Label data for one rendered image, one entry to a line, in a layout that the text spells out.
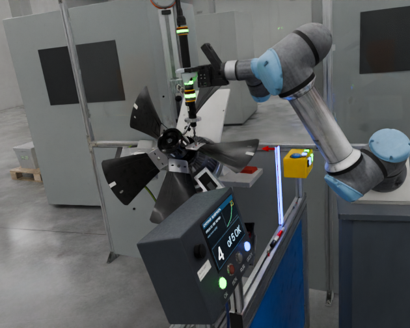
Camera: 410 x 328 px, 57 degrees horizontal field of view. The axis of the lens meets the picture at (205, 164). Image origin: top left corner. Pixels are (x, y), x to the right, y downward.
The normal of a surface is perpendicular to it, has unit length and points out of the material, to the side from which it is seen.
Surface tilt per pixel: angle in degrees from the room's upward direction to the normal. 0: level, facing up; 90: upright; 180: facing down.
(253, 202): 90
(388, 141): 42
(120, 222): 90
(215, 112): 50
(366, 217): 90
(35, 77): 90
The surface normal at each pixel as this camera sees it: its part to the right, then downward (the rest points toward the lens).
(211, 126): -0.39, -0.37
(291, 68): 0.18, 0.27
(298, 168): -0.43, 0.32
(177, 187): 0.33, -0.44
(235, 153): -0.09, -0.81
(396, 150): -0.18, -0.50
